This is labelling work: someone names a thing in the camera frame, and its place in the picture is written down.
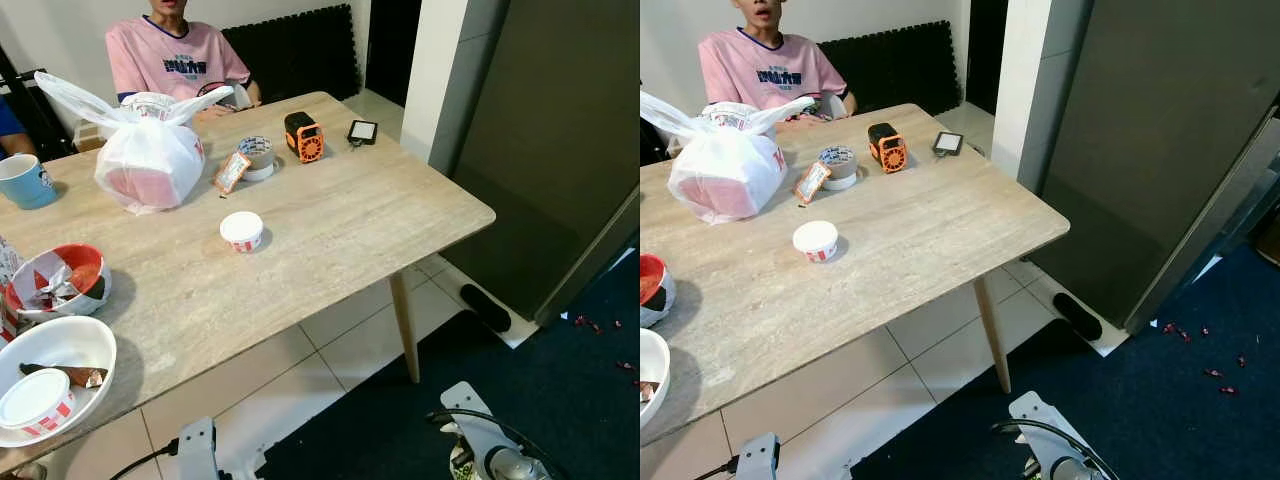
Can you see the grey fridge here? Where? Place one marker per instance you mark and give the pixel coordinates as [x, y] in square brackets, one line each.
[1150, 150]
[560, 150]

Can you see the red bowl with wrappers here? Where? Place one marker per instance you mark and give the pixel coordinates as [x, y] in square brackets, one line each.
[85, 275]
[652, 280]

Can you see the large white plastic bag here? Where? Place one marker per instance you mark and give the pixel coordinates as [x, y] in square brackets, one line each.
[725, 170]
[150, 160]

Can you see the large white bowl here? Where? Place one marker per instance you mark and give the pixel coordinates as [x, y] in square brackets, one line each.
[655, 360]
[70, 345]

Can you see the small red white lidded cup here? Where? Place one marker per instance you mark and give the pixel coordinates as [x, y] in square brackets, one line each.
[815, 241]
[241, 232]
[35, 405]

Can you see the orange framed card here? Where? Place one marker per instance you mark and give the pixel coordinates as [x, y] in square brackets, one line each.
[813, 183]
[232, 173]

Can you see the dark floor mat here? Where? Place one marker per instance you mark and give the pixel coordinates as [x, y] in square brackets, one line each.
[520, 400]
[1150, 420]

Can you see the grey tape roll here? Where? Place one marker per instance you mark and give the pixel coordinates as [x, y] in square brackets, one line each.
[838, 165]
[258, 155]

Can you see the person in pink shirt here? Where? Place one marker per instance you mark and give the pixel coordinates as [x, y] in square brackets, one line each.
[770, 70]
[175, 60]

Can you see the orange black portable speaker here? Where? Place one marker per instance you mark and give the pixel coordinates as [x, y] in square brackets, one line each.
[887, 148]
[303, 138]

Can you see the black device with screen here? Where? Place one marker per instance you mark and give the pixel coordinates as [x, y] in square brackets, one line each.
[362, 133]
[948, 144]

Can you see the brown wrapper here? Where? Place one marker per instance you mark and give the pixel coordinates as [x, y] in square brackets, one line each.
[60, 375]

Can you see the light blue mug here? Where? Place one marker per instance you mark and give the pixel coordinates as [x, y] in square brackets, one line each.
[25, 182]

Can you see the person in blue shirt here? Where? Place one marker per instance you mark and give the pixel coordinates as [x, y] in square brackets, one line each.
[10, 120]

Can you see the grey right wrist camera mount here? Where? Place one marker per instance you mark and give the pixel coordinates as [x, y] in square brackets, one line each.
[1035, 415]
[468, 405]

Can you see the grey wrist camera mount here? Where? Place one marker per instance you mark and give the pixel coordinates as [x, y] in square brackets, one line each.
[760, 460]
[1035, 415]
[468, 405]
[198, 450]

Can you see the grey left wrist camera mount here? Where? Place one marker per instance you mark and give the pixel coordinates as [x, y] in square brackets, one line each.
[760, 460]
[198, 450]

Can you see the black foam wall panel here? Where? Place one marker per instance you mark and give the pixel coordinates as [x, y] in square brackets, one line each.
[300, 55]
[900, 65]

